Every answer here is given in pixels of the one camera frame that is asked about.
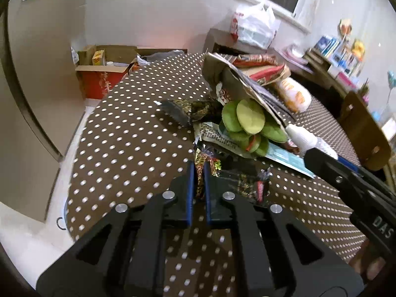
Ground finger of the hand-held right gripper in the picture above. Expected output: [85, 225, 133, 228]
[337, 155, 396, 199]
[303, 148, 366, 202]

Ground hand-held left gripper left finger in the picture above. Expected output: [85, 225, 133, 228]
[36, 162, 195, 297]

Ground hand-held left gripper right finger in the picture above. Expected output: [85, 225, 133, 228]
[202, 172, 364, 297]

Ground white squeeze tube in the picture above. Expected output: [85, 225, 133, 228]
[286, 124, 339, 160]

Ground yellow red snack wrapper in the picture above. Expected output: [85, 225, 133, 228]
[193, 147, 222, 198]

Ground person's right hand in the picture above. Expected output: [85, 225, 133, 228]
[349, 241, 389, 282]

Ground wooden chair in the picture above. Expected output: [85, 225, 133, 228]
[339, 91, 392, 171]

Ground teal white flat packet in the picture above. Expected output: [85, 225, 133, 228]
[263, 142, 316, 178]

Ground dark crumpled candy wrapper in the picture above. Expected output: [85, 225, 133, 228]
[221, 167, 273, 205]

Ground black white printed wrapper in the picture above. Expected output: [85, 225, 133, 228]
[193, 122, 245, 155]

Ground orange white plastic bag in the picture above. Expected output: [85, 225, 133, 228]
[274, 77, 311, 113]

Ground brown dotted tablecloth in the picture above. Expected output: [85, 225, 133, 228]
[63, 51, 372, 297]

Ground pile of green round discs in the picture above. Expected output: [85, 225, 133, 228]
[218, 99, 288, 158]

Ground black foil wrapper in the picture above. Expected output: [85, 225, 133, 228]
[159, 99, 194, 127]

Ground brown patterned wrapper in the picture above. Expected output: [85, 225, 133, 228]
[187, 99, 225, 121]

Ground wooden shelf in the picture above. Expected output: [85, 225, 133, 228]
[291, 46, 372, 99]

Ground red white flat packet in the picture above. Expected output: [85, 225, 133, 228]
[244, 65, 291, 85]

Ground pink printed papers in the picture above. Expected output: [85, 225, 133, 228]
[278, 45, 313, 65]

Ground row of books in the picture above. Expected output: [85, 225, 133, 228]
[312, 35, 366, 78]

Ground brown paper bag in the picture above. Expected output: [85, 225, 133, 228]
[202, 52, 297, 127]

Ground orange red snack packet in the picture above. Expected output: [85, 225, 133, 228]
[232, 54, 279, 67]

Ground crumpled grey plastic bag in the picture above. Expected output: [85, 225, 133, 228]
[136, 49, 183, 65]

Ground red cardboard box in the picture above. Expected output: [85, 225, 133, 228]
[76, 45, 138, 99]

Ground white plastic shopping bag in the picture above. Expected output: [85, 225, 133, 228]
[229, 1, 280, 48]

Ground beige refrigerator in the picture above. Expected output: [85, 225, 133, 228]
[0, 6, 89, 223]

